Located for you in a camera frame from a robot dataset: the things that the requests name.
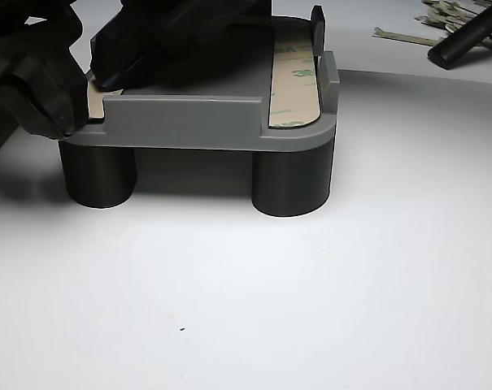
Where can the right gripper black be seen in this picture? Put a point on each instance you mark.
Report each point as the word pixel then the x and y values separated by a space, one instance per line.
pixel 10 44

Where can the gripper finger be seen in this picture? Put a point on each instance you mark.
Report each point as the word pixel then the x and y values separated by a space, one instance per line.
pixel 115 53
pixel 205 57

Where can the tan 3M tape liner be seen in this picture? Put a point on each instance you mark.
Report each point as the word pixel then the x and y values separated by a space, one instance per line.
pixel 294 93

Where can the gray fixture with dark legs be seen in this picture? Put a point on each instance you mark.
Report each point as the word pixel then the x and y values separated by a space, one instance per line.
pixel 188 118

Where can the dark gray upright clip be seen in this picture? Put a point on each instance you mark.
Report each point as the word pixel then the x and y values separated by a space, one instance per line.
pixel 319 28

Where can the black cylindrical rod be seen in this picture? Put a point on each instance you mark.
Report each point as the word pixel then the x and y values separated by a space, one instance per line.
pixel 465 36

